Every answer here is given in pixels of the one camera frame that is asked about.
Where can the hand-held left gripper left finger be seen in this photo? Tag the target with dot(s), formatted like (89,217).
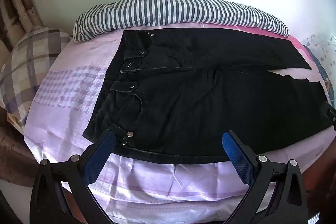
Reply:
(101,155)

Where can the white speckled cloth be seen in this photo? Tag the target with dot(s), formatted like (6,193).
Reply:
(325,56)

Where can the black pants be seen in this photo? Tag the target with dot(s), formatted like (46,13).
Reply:
(197,108)

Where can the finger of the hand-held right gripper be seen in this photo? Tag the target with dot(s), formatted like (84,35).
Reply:
(331,116)

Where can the plaid pillow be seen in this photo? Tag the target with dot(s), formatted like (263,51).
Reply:
(29,64)

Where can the pink plaid bed sheet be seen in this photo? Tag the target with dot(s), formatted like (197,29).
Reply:
(65,98)

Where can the grey white striped quilt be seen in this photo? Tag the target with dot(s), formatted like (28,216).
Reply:
(170,11)

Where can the beige patterned curtain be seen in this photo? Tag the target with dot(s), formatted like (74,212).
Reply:
(18,3)

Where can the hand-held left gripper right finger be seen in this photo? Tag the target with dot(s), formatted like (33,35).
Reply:
(237,158)

